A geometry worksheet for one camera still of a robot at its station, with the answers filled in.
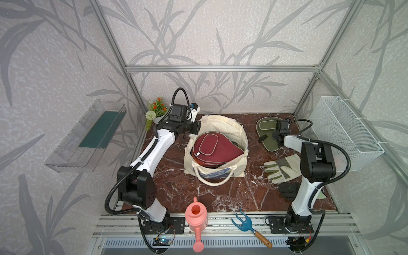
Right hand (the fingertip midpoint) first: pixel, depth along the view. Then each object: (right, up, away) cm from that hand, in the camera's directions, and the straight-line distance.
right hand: (280, 132), depth 103 cm
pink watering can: (-51, -35, -37) cm, 72 cm away
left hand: (-51, +5, -19) cm, 54 cm away
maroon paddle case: (-45, -8, -22) cm, 50 cm away
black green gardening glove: (-3, -30, -19) cm, 36 cm away
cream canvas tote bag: (-44, -21, -23) cm, 54 cm away
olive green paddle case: (-7, +4, +7) cm, 11 cm away
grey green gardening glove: (-3, -21, -12) cm, 24 cm away
